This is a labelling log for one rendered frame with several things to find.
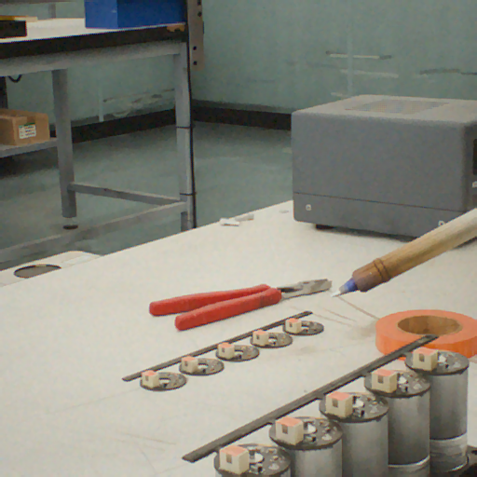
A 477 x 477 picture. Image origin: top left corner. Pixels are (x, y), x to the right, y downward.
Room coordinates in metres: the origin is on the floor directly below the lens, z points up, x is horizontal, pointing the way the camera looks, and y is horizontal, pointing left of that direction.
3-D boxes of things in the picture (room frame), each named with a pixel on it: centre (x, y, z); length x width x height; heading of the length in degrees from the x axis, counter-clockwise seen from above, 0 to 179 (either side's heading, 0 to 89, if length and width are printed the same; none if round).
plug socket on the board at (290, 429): (0.35, -0.02, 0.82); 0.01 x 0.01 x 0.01; 48
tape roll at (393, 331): (0.61, -0.11, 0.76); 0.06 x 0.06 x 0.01
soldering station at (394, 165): (0.89, -0.14, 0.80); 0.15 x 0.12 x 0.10; 53
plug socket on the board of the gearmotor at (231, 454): (0.33, 0.00, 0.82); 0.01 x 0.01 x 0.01; 48
